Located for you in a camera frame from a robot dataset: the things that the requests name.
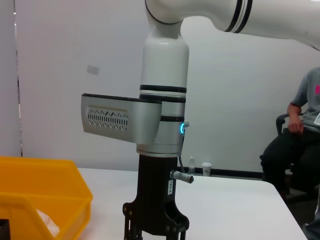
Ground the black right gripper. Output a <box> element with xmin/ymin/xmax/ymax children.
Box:
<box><xmin>122</xmin><ymin>152</ymin><xmax>190</xmax><ymax>240</ymax></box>

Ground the white paper ball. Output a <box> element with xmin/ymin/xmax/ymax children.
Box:
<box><xmin>36</xmin><ymin>208</ymin><xmax>61</xmax><ymax>238</ymax></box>

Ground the small clear plastic bottle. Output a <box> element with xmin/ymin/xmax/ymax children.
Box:
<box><xmin>187</xmin><ymin>156</ymin><xmax>196</xmax><ymax>176</ymax></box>

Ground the white paper cup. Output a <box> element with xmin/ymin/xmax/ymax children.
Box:
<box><xmin>201</xmin><ymin>162</ymin><xmax>213</xmax><ymax>177</ymax></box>

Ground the yellow plastic bin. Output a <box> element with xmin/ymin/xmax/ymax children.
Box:
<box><xmin>0</xmin><ymin>156</ymin><xmax>94</xmax><ymax>240</ymax></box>

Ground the person in grey t-shirt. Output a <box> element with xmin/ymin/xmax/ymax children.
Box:
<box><xmin>259</xmin><ymin>66</ymin><xmax>320</xmax><ymax>201</ymax></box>

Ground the right gripper cable with plug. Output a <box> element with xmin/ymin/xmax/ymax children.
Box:
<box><xmin>169</xmin><ymin>121</ymin><xmax>195</xmax><ymax>185</ymax></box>

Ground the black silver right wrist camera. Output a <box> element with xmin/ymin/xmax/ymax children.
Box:
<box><xmin>81</xmin><ymin>93</ymin><xmax>163</xmax><ymax>146</ymax></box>

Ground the small grey wall sticker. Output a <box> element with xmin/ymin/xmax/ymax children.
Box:
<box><xmin>86</xmin><ymin>64</ymin><xmax>100</xmax><ymax>75</ymax></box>

